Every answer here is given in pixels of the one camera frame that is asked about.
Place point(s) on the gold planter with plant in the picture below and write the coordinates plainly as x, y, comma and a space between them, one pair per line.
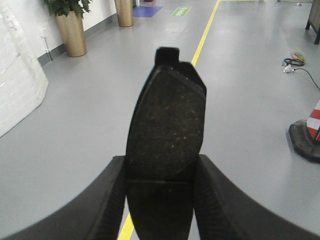
69, 18

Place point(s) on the red white traffic cone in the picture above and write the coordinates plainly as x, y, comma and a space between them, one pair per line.
305, 136

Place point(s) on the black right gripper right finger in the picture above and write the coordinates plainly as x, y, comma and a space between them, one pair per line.
225, 212

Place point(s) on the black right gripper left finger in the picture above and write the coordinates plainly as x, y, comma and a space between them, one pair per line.
95, 214

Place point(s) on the white wrapped object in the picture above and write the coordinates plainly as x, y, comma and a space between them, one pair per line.
23, 83

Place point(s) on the grey brake pad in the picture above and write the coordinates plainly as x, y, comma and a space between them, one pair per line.
163, 145

